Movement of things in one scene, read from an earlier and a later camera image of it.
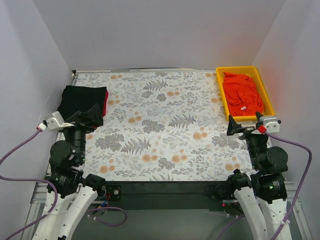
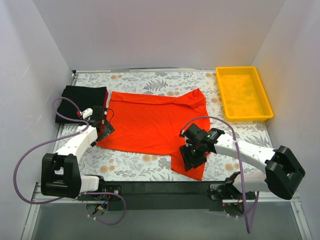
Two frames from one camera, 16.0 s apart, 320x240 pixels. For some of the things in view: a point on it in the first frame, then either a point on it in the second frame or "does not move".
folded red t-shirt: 105,105 does not move
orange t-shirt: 242,96 → 154,124
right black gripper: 247,132 → 192,158
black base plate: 198,195 does not move
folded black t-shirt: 76,98 does not move
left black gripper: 81,122 → 105,127
